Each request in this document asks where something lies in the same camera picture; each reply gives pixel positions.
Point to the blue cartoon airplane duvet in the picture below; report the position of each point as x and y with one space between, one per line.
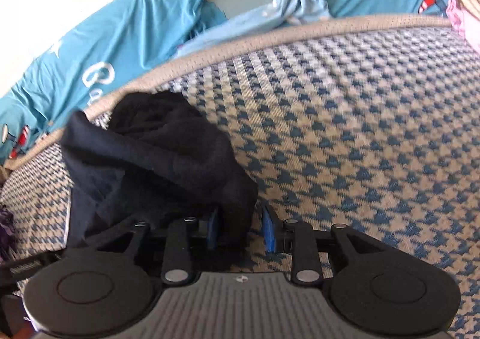
90 91

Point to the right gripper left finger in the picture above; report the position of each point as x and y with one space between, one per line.
106 288

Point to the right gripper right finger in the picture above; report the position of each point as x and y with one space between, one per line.
372 286

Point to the houndstooth blue beige mattress cover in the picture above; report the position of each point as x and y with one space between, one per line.
377 130

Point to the black sweatshirt with red logo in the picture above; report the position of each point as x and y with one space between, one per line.
159 160

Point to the pink striped cloth pile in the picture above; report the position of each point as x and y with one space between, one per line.
467 5

